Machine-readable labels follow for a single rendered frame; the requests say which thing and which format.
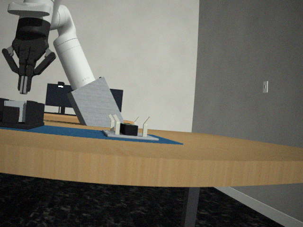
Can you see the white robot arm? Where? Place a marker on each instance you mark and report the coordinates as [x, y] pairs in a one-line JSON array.
[[66, 45]]

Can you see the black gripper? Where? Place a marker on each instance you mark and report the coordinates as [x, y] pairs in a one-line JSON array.
[[30, 44]]

